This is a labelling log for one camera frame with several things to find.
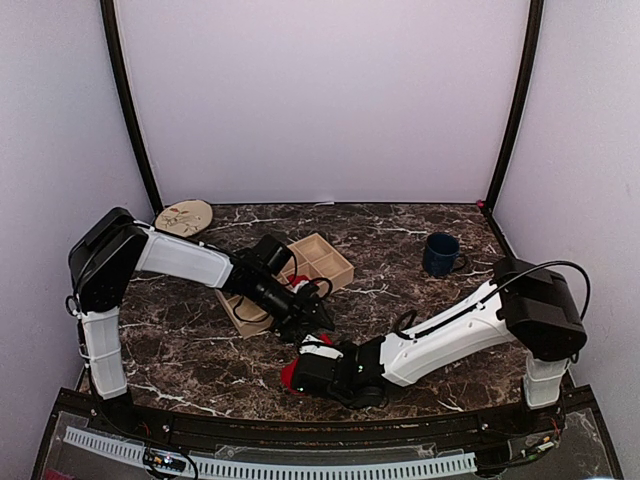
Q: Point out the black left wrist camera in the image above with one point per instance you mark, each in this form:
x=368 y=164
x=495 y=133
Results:
x=272 y=254

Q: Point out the red snowflake santa sock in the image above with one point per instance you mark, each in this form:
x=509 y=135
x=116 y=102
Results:
x=295 y=281

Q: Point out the bird painted ceramic plate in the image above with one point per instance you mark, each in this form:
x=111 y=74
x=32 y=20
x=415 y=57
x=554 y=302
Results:
x=185 y=218

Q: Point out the wooden compartment tray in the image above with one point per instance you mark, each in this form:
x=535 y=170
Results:
x=320 y=265

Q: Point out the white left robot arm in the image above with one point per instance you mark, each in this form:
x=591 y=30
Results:
x=103 y=262

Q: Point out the white slotted cable duct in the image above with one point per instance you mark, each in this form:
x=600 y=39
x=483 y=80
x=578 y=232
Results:
x=236 y=462

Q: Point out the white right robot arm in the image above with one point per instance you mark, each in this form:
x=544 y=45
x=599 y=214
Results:
x=522 y=302

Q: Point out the black frame post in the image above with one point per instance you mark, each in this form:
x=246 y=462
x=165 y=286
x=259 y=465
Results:
x=119 y=72
x=525 y=71

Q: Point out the black left frame post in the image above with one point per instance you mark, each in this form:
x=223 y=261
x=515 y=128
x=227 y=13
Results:
x=119 y=72

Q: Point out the plain red sock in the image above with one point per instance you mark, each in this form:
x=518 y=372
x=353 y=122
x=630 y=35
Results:
x=287 y=372

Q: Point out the dark blue mug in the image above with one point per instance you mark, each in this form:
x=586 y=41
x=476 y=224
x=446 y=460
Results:
x=442 y=255

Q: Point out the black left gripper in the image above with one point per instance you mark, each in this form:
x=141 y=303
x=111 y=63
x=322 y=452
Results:
x=292 y=315

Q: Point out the black front table rail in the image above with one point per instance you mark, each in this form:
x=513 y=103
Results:
x=445 y=409

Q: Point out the black right frame post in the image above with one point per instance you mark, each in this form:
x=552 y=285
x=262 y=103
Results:
x=525 y=71

